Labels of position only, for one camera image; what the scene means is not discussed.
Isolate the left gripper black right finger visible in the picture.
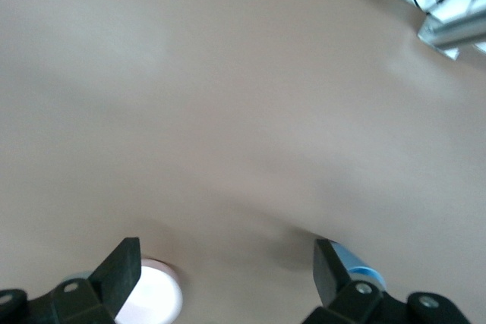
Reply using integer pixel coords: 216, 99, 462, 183
312, 238, 471, 324

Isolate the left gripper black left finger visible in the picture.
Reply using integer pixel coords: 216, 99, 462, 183
0, 237, 143, 324

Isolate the blue plastic cup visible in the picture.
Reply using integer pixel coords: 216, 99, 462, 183
328, 240, 387, 291

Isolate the pink bowl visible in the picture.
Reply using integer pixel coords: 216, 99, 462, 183
112, 258, 185, 324

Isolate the aluminium frame beam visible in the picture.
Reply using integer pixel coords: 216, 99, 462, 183
424, 7, 486, 49

